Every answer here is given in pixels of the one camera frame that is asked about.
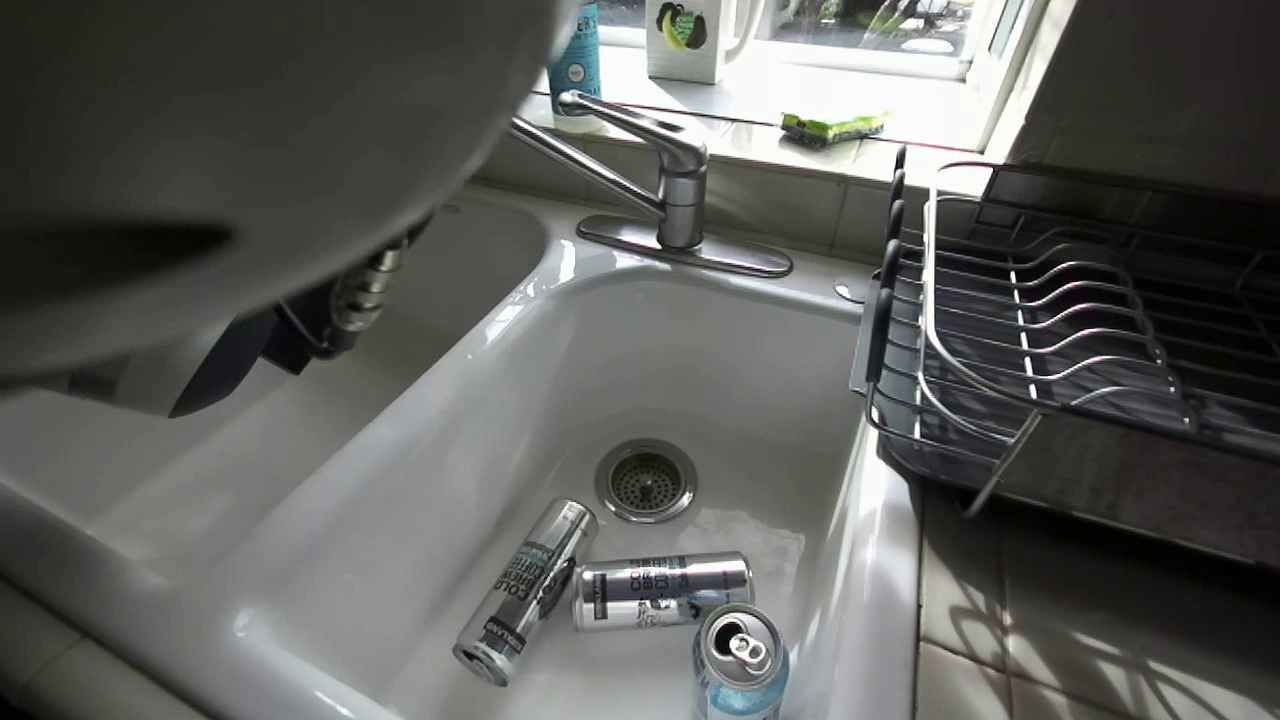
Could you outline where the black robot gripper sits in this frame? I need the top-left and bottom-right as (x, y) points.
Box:
(167, 237), (434, 418)

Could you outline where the white double basin sink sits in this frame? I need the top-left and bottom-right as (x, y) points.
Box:
(0, 177), (923, 720)

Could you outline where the teal label dish soap bottle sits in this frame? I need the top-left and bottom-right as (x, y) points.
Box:
(546, 0), (608, 118)

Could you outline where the chrome sink faucet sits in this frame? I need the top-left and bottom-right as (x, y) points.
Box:
(509, 89), (801, 284)

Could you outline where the tall silver drink can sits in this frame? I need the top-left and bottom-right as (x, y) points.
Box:
(450, 496), (599, 690)

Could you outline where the metal drain strainer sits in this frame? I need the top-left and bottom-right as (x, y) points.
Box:
(594, 435), (700, 529)

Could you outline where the silver can with dark print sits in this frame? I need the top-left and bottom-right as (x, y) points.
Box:
(569, 546), (759, 634)

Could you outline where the white carton with green print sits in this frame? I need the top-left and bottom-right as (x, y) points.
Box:
(640, 0), (738, 89)

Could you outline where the opened blue drink can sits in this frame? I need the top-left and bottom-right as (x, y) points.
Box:
(694, 605), (798, 720)

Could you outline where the green sponge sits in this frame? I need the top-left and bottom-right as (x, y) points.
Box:
(778, 106), (887, 146)

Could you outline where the metal wire dish rack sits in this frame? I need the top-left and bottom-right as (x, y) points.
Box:
(850, 139), (1280, 574)

